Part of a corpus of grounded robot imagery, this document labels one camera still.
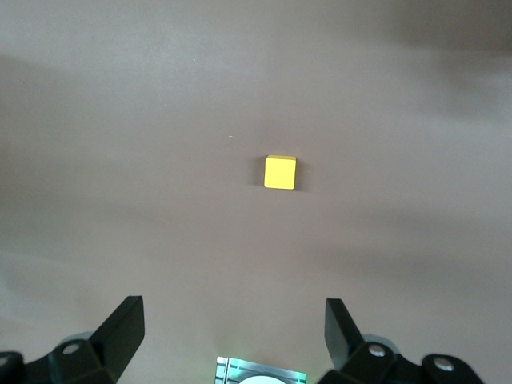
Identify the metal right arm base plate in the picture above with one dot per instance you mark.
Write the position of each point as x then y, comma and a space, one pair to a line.
232, 370

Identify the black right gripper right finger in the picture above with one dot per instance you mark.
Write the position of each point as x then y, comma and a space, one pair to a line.
340, 332

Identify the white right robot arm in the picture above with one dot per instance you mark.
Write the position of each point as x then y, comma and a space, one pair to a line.
264, 380

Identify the yellow cube block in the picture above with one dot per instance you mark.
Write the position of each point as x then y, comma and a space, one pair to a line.
280, 173

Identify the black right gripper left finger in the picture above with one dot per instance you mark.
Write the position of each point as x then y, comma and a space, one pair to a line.
120, 332

